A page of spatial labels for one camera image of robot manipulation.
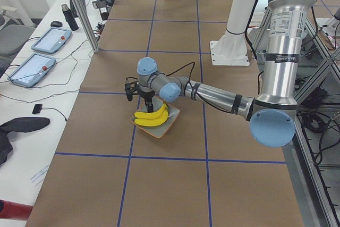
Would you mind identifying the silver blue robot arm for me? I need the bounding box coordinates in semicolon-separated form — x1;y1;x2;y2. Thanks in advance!
125;0;316;147

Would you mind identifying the lower blue teach pendant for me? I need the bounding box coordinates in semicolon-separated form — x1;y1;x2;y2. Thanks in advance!
8;53;56;88

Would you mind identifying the aluminium frame rack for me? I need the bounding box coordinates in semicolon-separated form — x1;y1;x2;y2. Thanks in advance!
261;11;340;227

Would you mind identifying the black water bottle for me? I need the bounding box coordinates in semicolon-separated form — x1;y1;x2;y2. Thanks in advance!
61;4;79;31

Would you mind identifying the blue teach pendant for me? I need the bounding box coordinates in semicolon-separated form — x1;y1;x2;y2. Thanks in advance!
8;53;56;88
31;27;72;54

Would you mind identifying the paper sheet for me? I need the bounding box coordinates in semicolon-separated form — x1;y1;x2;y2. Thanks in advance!
30;164;50;186

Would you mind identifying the black cloth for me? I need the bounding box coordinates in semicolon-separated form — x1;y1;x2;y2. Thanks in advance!
1;117;50;164

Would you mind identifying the upper blue teach pendant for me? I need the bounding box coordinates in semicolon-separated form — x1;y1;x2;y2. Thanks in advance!
31;27;72;54

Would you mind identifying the grey office chair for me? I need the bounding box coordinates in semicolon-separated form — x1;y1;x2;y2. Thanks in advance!
1;6;35;76

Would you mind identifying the red cylinder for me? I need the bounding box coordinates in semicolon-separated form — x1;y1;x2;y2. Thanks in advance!
1;200;33;221

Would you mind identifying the small black device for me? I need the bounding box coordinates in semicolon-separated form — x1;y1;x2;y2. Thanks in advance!
32;104;43;114

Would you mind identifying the aluminium frame post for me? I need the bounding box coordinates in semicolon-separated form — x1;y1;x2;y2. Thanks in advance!
72;0;99;53

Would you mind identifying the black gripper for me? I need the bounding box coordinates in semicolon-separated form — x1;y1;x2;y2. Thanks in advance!
124;78;155;113

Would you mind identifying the black computer mouse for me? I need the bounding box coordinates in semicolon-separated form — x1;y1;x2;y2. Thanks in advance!
50;21;63;28

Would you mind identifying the yellow banana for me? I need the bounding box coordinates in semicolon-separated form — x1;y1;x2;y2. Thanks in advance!
134;103;167;120
134;110;168;127

